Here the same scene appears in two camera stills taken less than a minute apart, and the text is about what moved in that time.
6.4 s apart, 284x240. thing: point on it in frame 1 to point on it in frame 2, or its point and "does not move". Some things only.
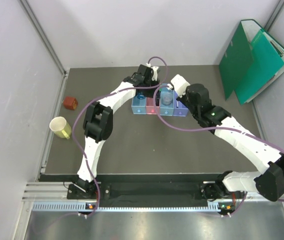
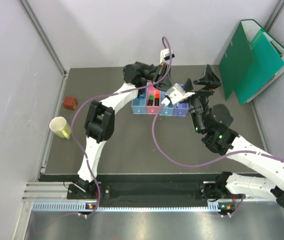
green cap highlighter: x=157 y=100 to x=151 y=100
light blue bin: x=166 y=101 does not move
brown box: x=70 y=103 does not move
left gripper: x=154 y=83 to x=166 y=83
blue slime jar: x=141 y=96 does not move
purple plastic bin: x=179 y=109 does not move
